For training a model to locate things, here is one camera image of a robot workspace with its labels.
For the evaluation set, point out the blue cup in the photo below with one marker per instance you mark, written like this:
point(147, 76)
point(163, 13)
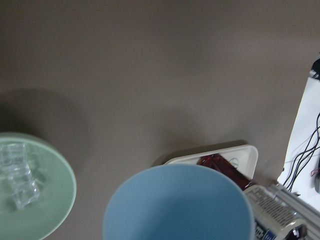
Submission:
point(178, 202)

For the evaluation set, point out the clear ice cubes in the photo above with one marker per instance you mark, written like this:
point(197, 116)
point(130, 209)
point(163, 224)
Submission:
point(14, 164)

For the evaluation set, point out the dark tea bottle on tray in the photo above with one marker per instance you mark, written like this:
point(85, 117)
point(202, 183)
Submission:
point(274, 220)

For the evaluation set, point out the cream rectangular tray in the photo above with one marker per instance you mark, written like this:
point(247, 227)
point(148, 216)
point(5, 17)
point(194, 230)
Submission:
point(243, 157)

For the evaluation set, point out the mint green bowl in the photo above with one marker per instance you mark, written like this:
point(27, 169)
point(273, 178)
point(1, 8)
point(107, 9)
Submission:
point(57, 184)

